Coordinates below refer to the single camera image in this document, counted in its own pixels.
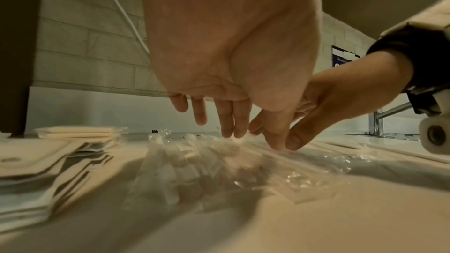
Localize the person's right hand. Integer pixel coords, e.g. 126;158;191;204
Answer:
249;50;415;152

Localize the person's left hand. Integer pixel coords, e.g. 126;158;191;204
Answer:
137;0;324;152

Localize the clear plastic bag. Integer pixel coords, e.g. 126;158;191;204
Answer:
211;135;356;205

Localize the person's right forearm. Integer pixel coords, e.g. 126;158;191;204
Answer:
366;28;450;115

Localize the chrome faucet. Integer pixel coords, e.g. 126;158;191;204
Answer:
368;101;420;138

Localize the clear packet of white utensils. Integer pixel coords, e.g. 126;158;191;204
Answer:
123;129;225;215

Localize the wrapped pack of beige pads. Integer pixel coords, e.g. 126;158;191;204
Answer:
34;125;130;145

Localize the dark cabinet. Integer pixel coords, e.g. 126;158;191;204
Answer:
0;0;45;137

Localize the stack of white paper packets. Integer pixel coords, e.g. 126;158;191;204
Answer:
0;134;118;234

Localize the blue wall notice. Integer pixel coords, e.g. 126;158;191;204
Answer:
331;45;361;68

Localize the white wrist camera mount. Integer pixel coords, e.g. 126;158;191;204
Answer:
379;0;450;161

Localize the white cable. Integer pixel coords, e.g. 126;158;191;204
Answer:
100;0;150;53

